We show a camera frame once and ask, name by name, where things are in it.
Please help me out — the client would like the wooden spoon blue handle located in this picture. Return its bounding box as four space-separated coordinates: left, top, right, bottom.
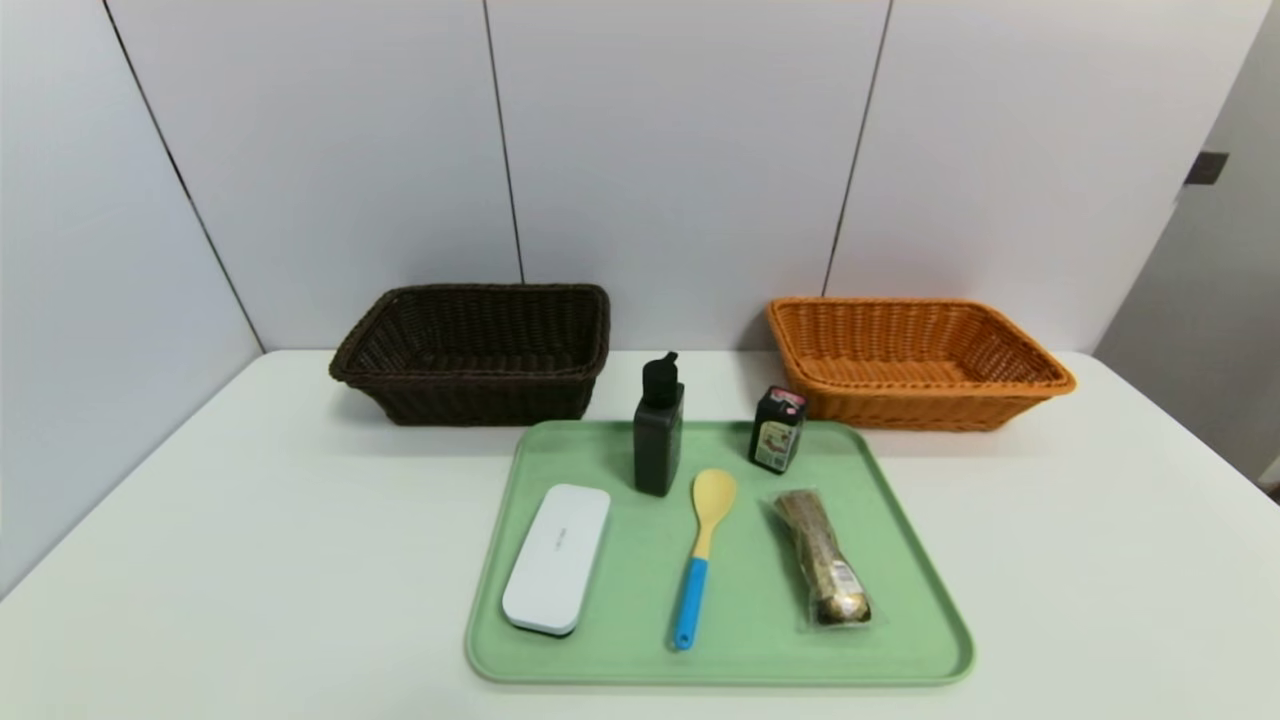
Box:
672 468 739 652

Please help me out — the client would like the orange wicker basket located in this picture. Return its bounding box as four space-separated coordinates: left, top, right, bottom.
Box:
767 297 1078 432

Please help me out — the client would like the green plastic tray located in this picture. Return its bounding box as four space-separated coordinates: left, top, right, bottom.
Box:
464 419 975 687

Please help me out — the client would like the dark grey bottle black cap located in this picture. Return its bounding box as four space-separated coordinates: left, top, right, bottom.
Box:
633 351 686 497

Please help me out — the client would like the white pencil case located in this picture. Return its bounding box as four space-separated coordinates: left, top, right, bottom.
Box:
501 484 612 638

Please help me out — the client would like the gold chocolates clear wrapper pack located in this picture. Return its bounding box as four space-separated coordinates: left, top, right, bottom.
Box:
773 489 873 632

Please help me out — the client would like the small black box pink top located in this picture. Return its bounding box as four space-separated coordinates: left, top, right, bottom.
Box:
749 386 807 475

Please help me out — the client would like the dark brown wicker basket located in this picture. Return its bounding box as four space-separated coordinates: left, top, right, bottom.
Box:
330 284 611 427

